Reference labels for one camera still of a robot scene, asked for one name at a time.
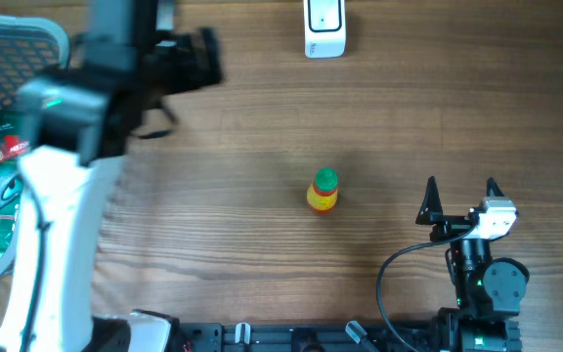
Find green cap sauce bottle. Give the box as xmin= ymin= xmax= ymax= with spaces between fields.
xmin=306 ymin=168 xmax=339 ymax=213

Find red stick sachet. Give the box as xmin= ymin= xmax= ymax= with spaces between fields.
xmin=0 ymin=135 xmax=29 ymax=164

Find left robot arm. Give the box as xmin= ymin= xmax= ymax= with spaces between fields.
xmin=0 ymin=0 xmax=222 ymax=351

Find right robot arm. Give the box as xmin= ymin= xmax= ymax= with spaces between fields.
xmin=415 ymin=176 xmax=530 ymax=351

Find white barcode scanner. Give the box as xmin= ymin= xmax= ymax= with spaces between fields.
xmin=303 ymin=0 xmax=347 ymax=59

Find black right camera cable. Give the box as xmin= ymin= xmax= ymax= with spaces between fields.
xmin=375 ymin=225 xmax=479 ymax=352

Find black camera cable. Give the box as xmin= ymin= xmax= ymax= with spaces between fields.
xmin=17 ymin=92 xmax=180 ymax=352
xmin=375 ymin=225 xmax=479 ymax=352

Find black left camera cable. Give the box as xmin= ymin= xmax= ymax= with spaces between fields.
xmin=17 ymin=92 xmax=180 ymax=352

